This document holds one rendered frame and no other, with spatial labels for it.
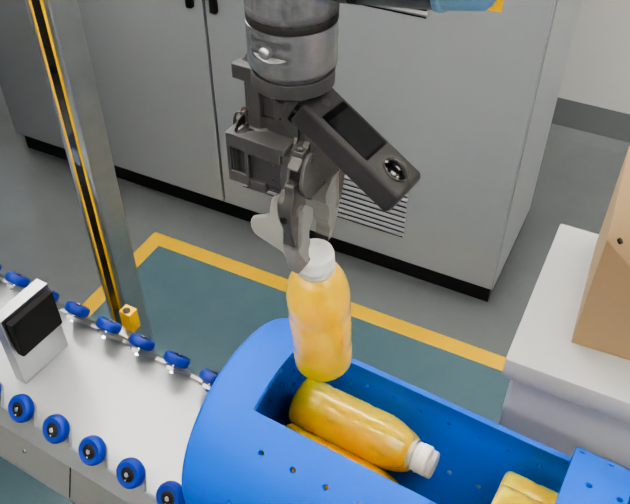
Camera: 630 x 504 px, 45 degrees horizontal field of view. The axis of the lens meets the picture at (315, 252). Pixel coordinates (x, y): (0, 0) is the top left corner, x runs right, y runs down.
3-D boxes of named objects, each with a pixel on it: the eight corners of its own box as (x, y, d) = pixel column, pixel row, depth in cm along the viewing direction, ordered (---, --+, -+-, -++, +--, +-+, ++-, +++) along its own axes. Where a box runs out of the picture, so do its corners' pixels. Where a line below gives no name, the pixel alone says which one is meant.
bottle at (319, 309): (347, 391, 87) (343, 290, 73) (288, 382, 88) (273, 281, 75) (357, 341, 92) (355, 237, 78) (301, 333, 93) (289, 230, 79)
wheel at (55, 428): (53, 408, 118) (44, 410, 116) (74, 420, 116) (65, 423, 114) (45, 434, 119) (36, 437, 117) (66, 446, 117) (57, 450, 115)
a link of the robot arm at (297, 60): (356, 8, 61) (303, 49, 56) (354, 60, 64) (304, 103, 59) (277, -11, 64) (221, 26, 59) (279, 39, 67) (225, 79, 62)
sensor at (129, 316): (129, 320, 142) (125, 302, 138) (141, 326, 141) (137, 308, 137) (101, 347, 137) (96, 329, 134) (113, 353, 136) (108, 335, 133)
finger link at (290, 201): (298, 227, 73) (304, 146, 68) (313, 233, 72) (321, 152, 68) (271, 249, 70) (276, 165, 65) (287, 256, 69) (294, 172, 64)
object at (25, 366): (58, 340, 134) (36, 278, 124) (75, 348, 133) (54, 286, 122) (16, 378, 128) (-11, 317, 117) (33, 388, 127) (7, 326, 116)
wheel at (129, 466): (127, 450, 112) (118, 454, 110) (150, 464, 111) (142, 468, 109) (118, 478, 113) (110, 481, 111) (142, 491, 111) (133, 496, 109)
